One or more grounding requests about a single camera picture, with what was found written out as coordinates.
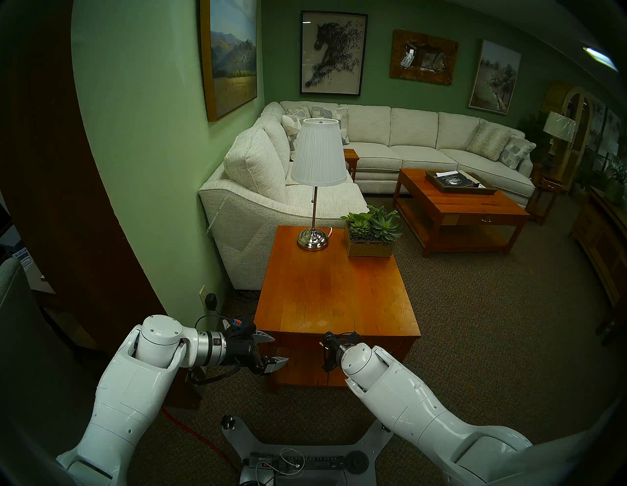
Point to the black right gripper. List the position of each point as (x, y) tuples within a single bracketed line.
[(335, 345)]

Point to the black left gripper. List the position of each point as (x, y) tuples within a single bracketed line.
[(242, 350)]

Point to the wooden end table drawer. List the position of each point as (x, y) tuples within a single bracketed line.
[(303, 344)]

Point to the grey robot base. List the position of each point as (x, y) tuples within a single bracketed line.
[(245, 443)]

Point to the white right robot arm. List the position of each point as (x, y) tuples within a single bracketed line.
[(416, 406)]

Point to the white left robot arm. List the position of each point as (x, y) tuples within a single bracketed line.
[(127, 401)]

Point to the orange wooden end table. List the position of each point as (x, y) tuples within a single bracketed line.
[(333, 284)]

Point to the black power adapter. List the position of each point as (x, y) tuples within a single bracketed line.
[(211, 301)]

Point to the black power strip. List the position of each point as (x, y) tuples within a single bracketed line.
[(318, 461)]

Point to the succulent planter box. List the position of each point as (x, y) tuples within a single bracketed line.
[(372, 230)]

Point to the small wooden side table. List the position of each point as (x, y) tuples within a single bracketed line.
[(350, 159), (546, 188)]

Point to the wooden coffee table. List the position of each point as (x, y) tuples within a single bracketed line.
[(465, 206)]

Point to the white shade chrome table lamp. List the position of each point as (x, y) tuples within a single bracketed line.
[(318, 152)]

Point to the dark hardcover book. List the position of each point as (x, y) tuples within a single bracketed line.
[(458, 180)]

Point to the dark wooden serving tray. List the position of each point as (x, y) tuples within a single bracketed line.
[(485, 188)]

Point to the grey patterned throw pillow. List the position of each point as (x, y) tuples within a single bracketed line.
[(338, 120), (517, 153)]

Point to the cream sectional sofa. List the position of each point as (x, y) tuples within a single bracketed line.
[(416, 132)]

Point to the beige striped throw pillow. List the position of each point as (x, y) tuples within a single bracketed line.
[(489, 140), (298, 113)]

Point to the labelled cardboard box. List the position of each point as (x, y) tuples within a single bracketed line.
[(22, 258)]

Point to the wooden sideboard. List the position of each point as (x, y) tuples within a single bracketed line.
[(600, 240)]

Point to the rustic wood framed mirror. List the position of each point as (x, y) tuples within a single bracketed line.
[(399, 63)]

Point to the dark green floor plant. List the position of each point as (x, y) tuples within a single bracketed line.
[(534, 134)]

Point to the black framed horse artwork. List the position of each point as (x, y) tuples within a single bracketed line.
[(333, 54)]

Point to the framed mountain landscape painting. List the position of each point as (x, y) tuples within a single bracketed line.
[(232, 54)]

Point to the framed tree landscape painting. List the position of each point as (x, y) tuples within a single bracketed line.
[(494, 78)]

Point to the wrapped shade table lamp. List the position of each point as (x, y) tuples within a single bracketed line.
[(558, 125)]

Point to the potted green plant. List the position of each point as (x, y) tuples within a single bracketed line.
[(616, 183)]

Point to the arched wooden cabinet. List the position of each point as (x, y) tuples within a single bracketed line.
[(585, 127)]

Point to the fluorescent ceiling light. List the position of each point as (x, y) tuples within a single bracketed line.
[(600, 58)]

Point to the beige wall outlet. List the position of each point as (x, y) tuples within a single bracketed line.
[(202, 295)]

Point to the pale framed wall picture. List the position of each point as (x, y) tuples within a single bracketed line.
[(596, 120), (612, 130)]

